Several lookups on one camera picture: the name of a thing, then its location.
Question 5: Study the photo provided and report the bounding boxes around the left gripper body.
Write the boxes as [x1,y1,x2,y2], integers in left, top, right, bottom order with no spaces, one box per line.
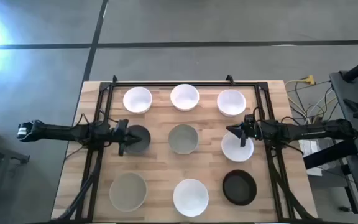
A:
[106,129,129,156]

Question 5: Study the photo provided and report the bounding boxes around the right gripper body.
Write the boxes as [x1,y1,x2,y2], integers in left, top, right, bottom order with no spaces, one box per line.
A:
[240,123,262,147]

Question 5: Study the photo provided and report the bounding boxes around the dark grey bowl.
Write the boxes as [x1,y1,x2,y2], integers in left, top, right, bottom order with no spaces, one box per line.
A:
[123,124,152,156]

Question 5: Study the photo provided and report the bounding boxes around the white bowl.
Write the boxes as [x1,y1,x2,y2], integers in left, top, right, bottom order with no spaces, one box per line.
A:
[221,132,255,163]
[172,178,209,218]
[122,86,153,114]
[170,83,200,112]
[216,89,247,118]

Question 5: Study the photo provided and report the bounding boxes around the black bowl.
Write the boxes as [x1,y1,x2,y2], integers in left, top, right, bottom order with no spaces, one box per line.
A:
[222,169,258,207]

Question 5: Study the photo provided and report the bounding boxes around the white paper sheet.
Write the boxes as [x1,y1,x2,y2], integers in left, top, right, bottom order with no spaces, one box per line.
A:
[298,139,324,177]

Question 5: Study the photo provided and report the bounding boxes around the dark navy bar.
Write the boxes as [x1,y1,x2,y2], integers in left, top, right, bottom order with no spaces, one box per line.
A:
[303,141,358,170]

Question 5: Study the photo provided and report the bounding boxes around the grey equipment cart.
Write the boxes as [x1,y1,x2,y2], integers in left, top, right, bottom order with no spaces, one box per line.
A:
[328,70,358,224]

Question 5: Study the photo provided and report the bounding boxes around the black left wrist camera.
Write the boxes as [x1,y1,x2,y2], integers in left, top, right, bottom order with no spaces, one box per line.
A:
[115,118,130,131]

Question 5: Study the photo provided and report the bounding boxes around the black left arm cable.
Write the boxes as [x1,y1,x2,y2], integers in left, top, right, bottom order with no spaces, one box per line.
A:
[63,112,90,159]

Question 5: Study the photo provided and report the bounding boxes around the white floor cable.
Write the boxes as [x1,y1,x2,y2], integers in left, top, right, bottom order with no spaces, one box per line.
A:
[284,79,338,125]

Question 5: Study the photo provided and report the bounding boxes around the black aluminium table frame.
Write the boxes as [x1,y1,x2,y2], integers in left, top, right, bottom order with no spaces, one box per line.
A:
[54,79,316,224]

